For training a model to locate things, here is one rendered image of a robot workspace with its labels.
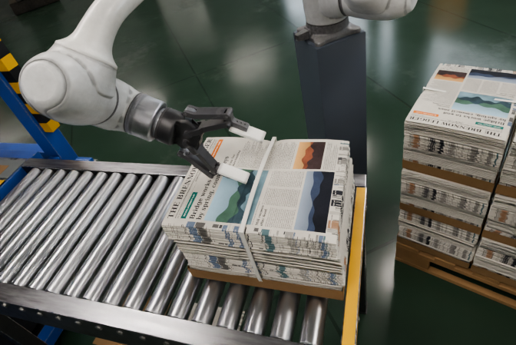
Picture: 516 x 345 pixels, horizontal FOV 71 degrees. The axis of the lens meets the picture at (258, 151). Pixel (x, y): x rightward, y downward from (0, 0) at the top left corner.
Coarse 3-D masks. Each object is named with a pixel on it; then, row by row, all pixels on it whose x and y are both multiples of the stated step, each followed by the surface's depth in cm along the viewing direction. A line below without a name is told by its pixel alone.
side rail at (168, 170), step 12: (24, 168) 148; (48, 168) 143; (60, 168) 141; (72, 168) 139; (84, 168) 137; (96, 168) 136; (108, 168) 134; (120, 168) 133; (132, 168) 132; (144, 168) 130; (156, 168) 129; (168, 168) 127; (180, 168) 126; (360, 180) 106
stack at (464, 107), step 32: (448, 64) 136; (448, 96) 122; (480, 96) 119; (512, 96) 116; (416, 128) 118; (448, 128) 111; (480, 128) 108; (512, 128) 115; (416, 160) 126; (448, 160) 119; (480, 160) 112; (512, 160) 106; (416, 192) 136; (448, 192) 127; (480, 192) 119; (416, 224) 148; (480, 224) 128; (512, 224) 120; (416, 256) 160; (480, 256) 138; (512, 256) 129; (480, 288) 152; (512, 288) 140
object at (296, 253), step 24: (288, 144) 89; (312, 144) 86; (336, 144) 85; (288, 168) 82; (312, 168) 81; (336, 168) 79; (288, 192) 77; (312, 192) 76; (336, 192) 74; (264, 216) 74; (288, 216) 72; (312, 216) 71; (336, 216) 70; (264, 240) 71; (288, 240) 69; (312, 240) 67; (336, 240) 67; (288, 264) 76; (312, 264) 74; (336, 264) 71; (336, 288) 78
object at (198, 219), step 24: (216, 144) 94; (240, 144) 92; (192, 168) 89; (240, 168) 86; (192, 192) 83; (216, 192) 81; (240, 192) 80; (168, 216) 79; (192, 216) 78; (216, 216) 76; (192, 240) 79; (216, 240) 77; (192, 264) 89; (216, 264) 86; (240, 264) 82
